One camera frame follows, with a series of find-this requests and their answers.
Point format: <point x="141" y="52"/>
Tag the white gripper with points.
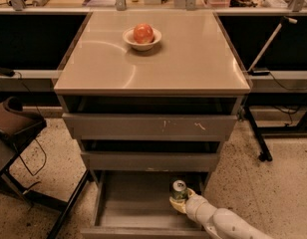
<point x="194" y="203"/>

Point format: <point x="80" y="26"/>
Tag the green soda can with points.
<point x="179" y="190"/>

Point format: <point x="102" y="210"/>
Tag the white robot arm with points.
<point x="219" y="223"/>

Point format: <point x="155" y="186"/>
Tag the grey bottom drawer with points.
<point x="135" y="205"/>

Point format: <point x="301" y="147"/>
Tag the grey drawer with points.
<point x="149" y="155"/>
<point x="135" y="205"/>
<point x="149" y="127"/>

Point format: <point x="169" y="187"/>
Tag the grey middle drawer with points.
<point x="149" y="155"/>

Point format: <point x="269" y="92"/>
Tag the grey drawer cabinet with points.
<point x="190" y="71"/>

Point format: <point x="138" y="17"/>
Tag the grey top drawer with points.
<point x="149" y="127"/>

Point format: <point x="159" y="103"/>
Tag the red apple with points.
<point x="143" y="33"/>

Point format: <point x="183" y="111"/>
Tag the white ceramic bowl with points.
<point x="129" y="39"/>

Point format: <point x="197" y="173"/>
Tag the brown padded chair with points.
<point x="17" y="130"/>

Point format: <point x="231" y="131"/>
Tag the black table leg frame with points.
<point x="296" y="101"/>

